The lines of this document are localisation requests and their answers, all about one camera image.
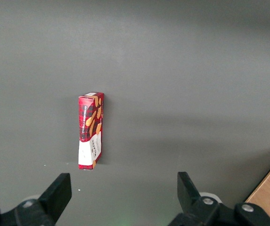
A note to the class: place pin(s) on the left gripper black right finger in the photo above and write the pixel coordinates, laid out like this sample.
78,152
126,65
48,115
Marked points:
189,195

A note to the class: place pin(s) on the red tartan shortbread cookie box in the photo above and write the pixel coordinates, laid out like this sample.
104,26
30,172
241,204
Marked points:
90,122

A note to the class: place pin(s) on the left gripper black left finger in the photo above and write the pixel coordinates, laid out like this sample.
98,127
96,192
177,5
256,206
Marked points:
54,200

